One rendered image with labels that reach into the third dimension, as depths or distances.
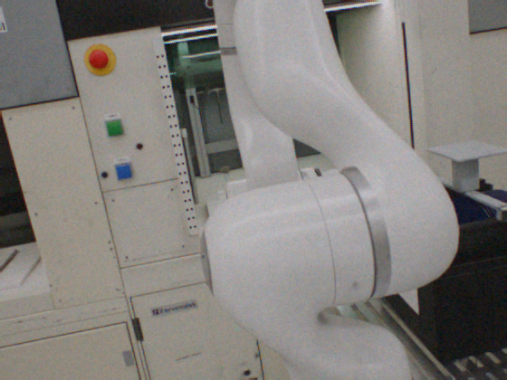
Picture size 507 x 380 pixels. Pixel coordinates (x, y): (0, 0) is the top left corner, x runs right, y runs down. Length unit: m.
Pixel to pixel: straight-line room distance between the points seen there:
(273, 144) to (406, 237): 0.37
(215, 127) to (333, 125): 1.58
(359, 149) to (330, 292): 0.13
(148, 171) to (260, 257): 0.76
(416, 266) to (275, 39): 0.24
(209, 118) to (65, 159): 0.98
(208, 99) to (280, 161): 1.30
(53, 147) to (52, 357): 0.52
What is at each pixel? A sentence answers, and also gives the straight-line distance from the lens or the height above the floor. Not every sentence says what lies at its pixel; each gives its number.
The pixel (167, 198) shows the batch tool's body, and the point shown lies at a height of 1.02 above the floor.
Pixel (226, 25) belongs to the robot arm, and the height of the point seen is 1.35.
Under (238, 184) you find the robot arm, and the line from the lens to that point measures 0.83.
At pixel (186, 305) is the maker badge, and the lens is 1.23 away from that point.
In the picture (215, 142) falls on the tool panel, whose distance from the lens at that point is 2.02.
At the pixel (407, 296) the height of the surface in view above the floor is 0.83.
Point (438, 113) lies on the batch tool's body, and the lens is 1.22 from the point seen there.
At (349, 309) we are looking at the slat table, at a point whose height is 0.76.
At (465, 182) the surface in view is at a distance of 0.96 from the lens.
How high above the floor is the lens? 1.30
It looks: 14 degrees down
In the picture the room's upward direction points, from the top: 9 degrees counter-clockwise
